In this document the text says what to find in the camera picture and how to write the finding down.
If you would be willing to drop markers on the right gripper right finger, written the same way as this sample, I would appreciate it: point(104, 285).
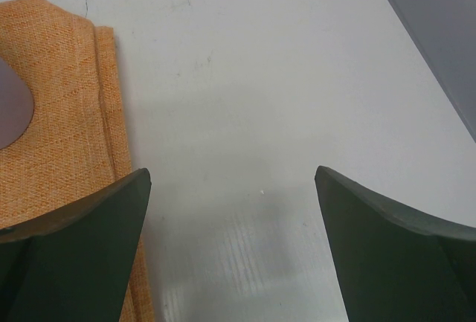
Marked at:
point(394, 262)

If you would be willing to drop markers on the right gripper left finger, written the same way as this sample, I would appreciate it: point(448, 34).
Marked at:
point(74, 263)

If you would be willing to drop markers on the orange cloth napkin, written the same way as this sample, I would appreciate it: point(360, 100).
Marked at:
point(76, 143)

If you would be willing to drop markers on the lilac plastic cup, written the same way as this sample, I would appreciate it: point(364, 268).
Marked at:
point(17, 105)

